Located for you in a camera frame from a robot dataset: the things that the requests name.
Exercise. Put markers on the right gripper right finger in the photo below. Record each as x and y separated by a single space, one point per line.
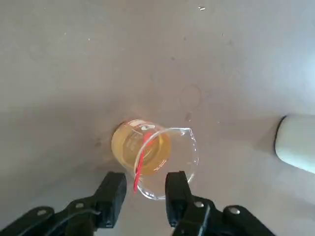
179 196

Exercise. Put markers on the red stirring stick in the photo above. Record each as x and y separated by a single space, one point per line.
140 164

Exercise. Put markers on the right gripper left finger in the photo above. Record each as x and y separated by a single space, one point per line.
110 196

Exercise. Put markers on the cream bin with flip lid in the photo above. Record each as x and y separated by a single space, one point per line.
297 145

